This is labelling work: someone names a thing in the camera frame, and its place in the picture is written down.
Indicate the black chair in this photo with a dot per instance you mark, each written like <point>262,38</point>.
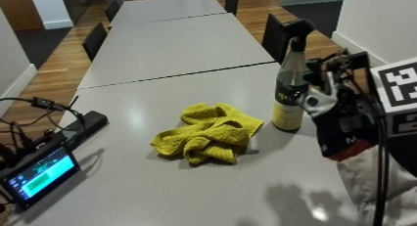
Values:
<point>274,36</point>
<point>94,40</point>
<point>113,10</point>
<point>233,1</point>

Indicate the yellow cloth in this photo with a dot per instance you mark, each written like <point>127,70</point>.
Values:
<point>213,134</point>

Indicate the spray bottle with yellow label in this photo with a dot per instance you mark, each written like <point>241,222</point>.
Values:
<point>290,89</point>

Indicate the black tablet with lit screen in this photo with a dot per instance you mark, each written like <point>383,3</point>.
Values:
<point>39,177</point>

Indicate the white cube of black markers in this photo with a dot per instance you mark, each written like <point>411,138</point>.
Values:
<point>402,85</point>

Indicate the long black box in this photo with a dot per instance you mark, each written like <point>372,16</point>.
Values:
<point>83,123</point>

